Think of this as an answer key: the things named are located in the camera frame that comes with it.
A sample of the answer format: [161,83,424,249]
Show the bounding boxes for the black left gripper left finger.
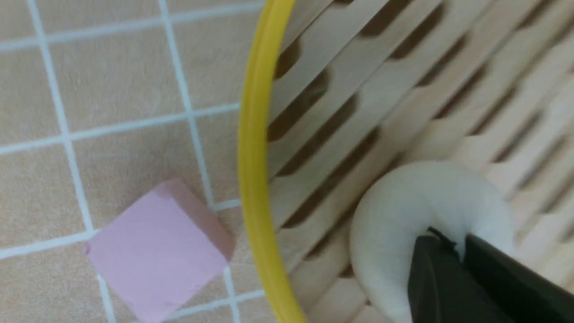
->
[408,228,514,323]

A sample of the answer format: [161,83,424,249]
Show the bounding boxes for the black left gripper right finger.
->
[465,235,574,323]

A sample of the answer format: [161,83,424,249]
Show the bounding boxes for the pink cube block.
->
[83,179,235,323]

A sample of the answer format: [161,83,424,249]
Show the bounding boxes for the bamboo steamer tray yellow rim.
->
[238,0,574,323]

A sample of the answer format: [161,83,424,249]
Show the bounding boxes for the white bun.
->
[350,160,514,323]

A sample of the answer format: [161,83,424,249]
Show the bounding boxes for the checkered orange tablecloth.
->
[0,0,275,323]

